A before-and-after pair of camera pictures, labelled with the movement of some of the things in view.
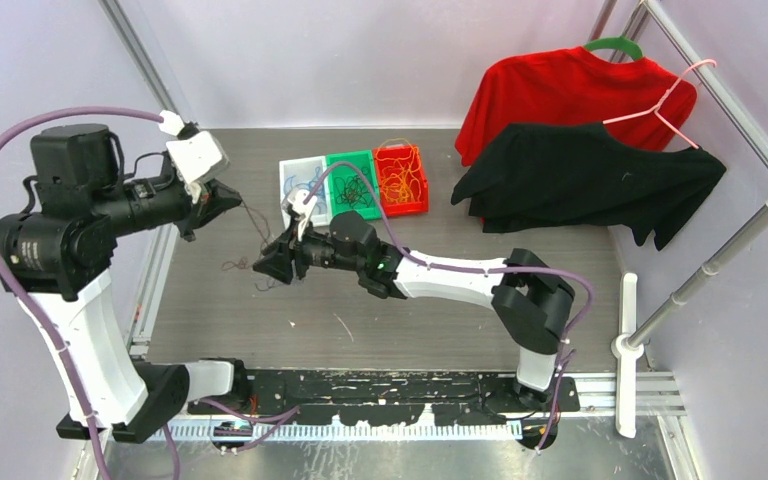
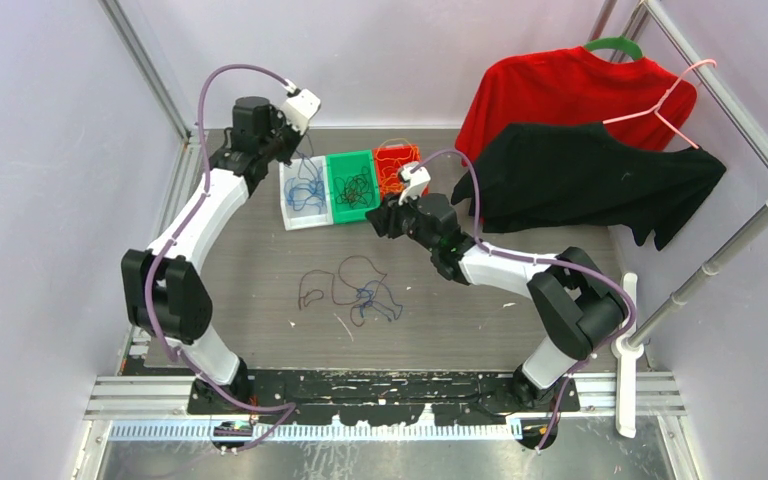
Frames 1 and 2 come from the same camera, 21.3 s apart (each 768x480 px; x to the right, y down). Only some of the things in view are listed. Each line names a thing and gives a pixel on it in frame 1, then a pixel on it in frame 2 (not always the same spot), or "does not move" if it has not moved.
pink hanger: [657, 107] does not move
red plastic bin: [403, 188] does not move
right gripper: [279, 258] → [386, 219]
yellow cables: [400, 179] does not move
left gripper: [215, 197] → [296, 136]
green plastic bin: [349, 189] does not move
